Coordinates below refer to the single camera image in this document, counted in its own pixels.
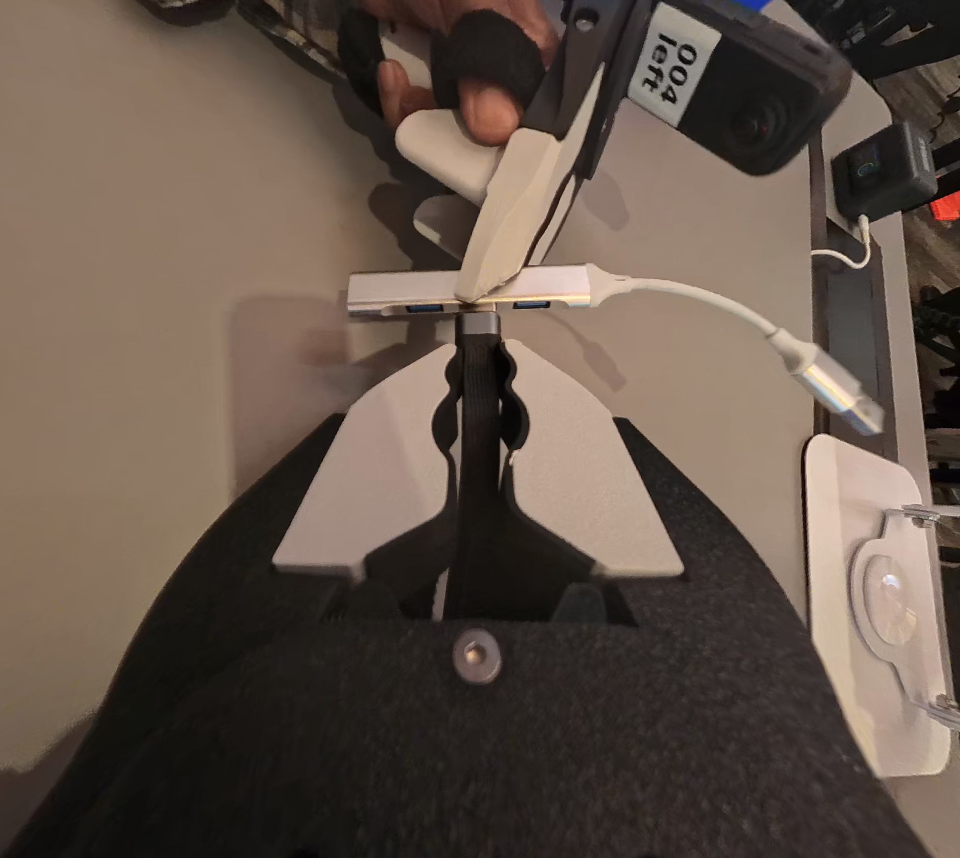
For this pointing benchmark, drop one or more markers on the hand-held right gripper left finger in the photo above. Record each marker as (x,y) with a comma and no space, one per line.
(367,491)

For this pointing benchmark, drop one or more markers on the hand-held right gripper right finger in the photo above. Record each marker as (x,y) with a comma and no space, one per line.
(592,491)

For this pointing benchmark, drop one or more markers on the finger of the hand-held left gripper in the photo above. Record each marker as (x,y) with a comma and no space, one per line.
(510,228)
(566,213)

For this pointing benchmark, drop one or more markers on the orange traffic cone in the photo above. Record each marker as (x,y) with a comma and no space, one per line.
(946,207)

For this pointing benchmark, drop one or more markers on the wooden document stand white base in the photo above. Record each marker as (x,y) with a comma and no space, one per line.
(870,610)

